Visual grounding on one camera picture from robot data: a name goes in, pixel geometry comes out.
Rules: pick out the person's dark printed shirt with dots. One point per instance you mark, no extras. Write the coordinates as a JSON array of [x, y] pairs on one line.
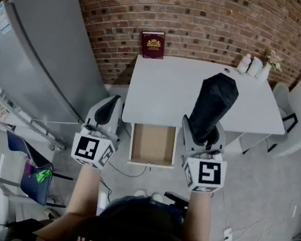
[[127, 238]]

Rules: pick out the white desk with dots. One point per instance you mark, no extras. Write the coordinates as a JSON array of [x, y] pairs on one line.
[[169, 92]]

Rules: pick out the pale flower bunch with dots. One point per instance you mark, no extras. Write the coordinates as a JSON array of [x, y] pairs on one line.
[[274, 60]]

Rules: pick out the green toy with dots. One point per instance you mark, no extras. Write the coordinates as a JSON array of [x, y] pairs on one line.
[[42, 175]]

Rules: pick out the grey chair with black legs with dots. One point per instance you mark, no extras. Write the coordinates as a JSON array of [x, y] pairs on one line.
[[281, 96]]

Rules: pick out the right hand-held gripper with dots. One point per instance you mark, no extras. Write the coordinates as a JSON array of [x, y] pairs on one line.
[[209, 174]]

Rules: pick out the white round jar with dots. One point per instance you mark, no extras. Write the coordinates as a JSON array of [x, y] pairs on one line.
[[255, 67]]

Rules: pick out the purple small item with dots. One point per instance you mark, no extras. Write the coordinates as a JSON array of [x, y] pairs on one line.
[[29, 168]]

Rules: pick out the black belt device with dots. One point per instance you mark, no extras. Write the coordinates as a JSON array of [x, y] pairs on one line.
[[175, 201]]

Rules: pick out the blue chair with black legs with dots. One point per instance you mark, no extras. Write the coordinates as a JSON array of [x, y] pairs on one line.
[[33, 190]]

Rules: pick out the wooden drawer with white front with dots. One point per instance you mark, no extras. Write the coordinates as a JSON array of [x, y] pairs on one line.
[[152, 144]]

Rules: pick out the person's right forearm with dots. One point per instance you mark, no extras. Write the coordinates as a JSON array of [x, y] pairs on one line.
[[199, 218]]

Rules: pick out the white power strip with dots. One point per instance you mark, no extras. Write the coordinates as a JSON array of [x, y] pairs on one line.
[[228, 236]]

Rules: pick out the metal shelf rack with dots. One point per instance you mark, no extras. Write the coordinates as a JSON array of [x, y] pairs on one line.
[[12, 113]]

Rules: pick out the black umbrella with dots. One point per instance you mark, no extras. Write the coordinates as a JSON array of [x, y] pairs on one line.
[[211, 105]]

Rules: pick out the white and blue appliance label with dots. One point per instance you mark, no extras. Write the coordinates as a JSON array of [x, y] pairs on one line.
[[3, 19]]

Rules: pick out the dark red book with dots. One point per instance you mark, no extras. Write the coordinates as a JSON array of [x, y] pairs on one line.
[[153, 45]]

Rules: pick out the silver refrigerator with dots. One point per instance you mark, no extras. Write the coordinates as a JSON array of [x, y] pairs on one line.
[[52, 66]]

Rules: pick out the white vase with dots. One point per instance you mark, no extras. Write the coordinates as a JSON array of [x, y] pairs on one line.
[[263, 73]]

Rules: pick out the person's left forearm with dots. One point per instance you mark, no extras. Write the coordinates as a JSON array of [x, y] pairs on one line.
[[85, 190]]

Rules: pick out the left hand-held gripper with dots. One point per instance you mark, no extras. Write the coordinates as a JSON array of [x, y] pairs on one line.
[[88, 148]]

